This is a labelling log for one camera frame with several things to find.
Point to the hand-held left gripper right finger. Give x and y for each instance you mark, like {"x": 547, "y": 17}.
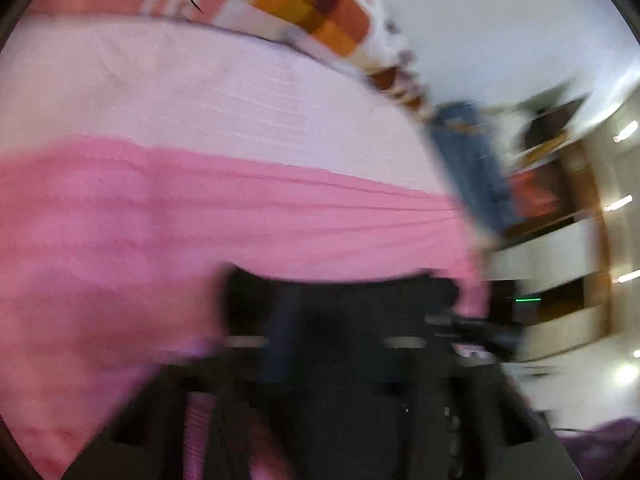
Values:
{"x": 400, "y": 375}

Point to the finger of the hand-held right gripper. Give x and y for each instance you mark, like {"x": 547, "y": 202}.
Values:
{"x": 465, "y": 327}

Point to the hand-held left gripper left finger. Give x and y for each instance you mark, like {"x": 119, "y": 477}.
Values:
{"x": 280, "y": 330}

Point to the orange printed quilt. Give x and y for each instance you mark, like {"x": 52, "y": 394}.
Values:
{"x": 300, "y": 0}

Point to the blue jeans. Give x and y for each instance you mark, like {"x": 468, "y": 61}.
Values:
{"x": 475, "y": 170}

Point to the wooden shelf unit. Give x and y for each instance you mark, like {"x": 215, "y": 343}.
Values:
{"x": 560, "y": 240}

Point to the white cloth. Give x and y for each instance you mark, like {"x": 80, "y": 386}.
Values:
{"x": 507, "y": 125}

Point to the purple cloth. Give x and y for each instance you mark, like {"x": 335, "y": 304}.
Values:
{"x": 605, "y": 452}

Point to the black pants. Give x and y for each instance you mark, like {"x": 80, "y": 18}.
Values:
{"x": 345, "y": 320}

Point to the pink checked bedsheet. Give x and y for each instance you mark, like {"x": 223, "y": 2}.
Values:
{"x": 200, "y": 200}

